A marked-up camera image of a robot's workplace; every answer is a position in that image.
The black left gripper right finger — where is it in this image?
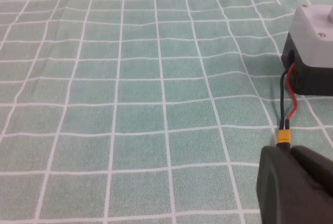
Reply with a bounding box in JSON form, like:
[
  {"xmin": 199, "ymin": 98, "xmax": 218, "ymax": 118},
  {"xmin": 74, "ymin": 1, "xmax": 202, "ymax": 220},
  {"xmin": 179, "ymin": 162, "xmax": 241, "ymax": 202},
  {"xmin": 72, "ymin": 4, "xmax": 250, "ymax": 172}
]
[{"xmin": 289, "ymin": 144, "xmax": 333, "ymax": 198}]

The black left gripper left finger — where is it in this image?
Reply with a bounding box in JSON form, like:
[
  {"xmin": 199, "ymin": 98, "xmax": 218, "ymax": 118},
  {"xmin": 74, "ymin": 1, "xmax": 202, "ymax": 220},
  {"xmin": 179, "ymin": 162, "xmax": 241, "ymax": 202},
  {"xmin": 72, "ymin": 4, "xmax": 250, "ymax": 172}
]
[{"xmin": 255, "ymin": 144, "xmax": 333, "ymax": 224}]

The grey black button box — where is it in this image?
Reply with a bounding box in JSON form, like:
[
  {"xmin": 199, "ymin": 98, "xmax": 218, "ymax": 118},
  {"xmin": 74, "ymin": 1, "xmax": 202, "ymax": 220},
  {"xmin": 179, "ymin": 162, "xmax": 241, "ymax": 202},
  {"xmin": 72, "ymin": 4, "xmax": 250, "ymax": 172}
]
[{"xmin": 280, "ymin": 3, "xmax": 333, "ymax": 96}]

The green white checked tablecloth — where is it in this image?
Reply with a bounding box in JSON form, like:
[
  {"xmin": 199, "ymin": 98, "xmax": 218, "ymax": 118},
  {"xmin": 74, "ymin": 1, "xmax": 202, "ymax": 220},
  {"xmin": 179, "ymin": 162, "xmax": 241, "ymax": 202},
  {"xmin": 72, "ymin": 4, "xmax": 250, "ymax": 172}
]
[{"xmin": 0, "ymin": 0, "xmax": 333, "ymax": 224}]

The yellow wire connector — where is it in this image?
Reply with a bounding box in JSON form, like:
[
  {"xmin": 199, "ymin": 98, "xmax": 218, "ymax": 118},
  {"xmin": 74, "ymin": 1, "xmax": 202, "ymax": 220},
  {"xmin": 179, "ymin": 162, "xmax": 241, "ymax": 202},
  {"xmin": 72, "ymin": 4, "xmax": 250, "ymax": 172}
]
[{"xmin": 276, "ymin": 129, "xmax": 291, "ymax": 146}]

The thin red wire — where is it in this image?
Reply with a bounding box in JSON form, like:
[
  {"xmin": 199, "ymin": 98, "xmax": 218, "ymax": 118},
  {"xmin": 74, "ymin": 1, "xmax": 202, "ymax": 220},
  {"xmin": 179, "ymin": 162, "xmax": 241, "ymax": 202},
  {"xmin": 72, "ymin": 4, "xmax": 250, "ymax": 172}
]
[{"xmin": 285, "ymin": 62, "xmax": 298, "ymax": 121}]

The thin black wire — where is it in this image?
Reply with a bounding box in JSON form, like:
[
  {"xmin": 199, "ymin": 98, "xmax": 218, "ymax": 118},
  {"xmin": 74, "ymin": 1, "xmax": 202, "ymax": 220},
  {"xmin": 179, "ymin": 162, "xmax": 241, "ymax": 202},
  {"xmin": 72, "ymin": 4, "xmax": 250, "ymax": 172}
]
[{"xmin": 279, "ymin": 70, "xmax": 290, "ymax": 131}]

